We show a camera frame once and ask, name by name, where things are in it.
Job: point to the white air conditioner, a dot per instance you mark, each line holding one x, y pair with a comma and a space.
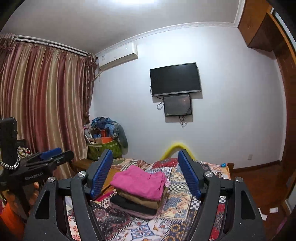
116, 55

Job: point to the wooden wardrobe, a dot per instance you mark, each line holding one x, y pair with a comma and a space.
270, 26

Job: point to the wooden bedside bench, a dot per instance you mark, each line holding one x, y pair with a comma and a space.
80, 165

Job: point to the patchwork patterned bedspread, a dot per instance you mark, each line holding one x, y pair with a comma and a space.
123, 216

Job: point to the yellow pillow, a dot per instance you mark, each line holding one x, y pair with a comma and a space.
175, 147

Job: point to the folded lilac striped garment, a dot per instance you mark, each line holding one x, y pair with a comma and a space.
137, 214

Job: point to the folded khaki pants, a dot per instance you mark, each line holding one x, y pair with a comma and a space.
143, 201

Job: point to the striped pink beige curtain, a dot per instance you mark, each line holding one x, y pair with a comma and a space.
48, 91

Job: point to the small white paper piece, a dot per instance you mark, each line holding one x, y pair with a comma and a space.
273, 210

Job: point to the orange sleeve forearm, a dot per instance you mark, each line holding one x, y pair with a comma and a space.
12, 224

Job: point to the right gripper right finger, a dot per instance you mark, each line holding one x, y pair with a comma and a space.
241, 219

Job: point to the small black wall monitor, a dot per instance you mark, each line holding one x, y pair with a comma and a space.
177, 105

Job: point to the pile of clothes bundle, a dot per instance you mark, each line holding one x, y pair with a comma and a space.
111, 128

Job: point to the pink pants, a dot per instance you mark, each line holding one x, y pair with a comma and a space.
137, 182

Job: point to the left hand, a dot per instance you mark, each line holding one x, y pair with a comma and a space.
11, 198

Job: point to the large black wall television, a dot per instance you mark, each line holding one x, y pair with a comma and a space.
175, 79

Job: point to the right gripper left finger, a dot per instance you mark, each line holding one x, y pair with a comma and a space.
49, 219

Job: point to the folded black garment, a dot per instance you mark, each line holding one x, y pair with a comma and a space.
127, 204

